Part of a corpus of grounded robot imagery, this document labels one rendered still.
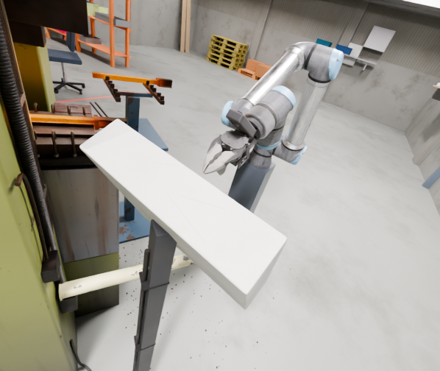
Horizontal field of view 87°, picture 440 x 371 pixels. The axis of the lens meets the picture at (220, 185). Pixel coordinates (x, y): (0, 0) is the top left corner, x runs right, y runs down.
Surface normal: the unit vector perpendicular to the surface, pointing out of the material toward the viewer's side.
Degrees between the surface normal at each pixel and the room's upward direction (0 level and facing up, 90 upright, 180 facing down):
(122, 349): 0
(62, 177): 90
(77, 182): 90
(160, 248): 90
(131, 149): 30
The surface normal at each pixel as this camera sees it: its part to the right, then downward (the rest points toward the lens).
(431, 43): -0.52, 0.39
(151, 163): -0.09, -0.51
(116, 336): 0.25, -0.79
